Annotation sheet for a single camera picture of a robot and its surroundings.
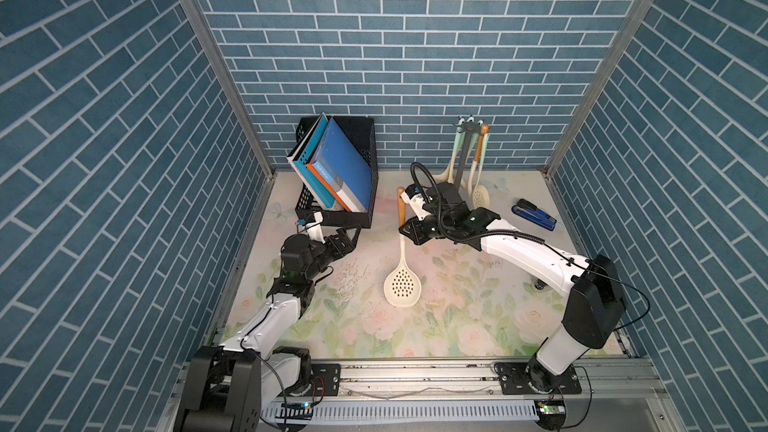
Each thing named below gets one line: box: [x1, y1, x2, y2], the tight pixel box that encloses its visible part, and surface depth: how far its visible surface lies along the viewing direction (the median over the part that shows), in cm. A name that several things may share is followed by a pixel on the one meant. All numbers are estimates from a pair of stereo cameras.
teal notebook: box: [286, 112, 336, 210], surface depth 90 cm
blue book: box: [312, 116, 372, 213], surface depth 101 cm
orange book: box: [305, 161, 364, 213], surface depth 93 cm
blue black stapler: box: [511, 198, 557, 231], surface depth 107 cm
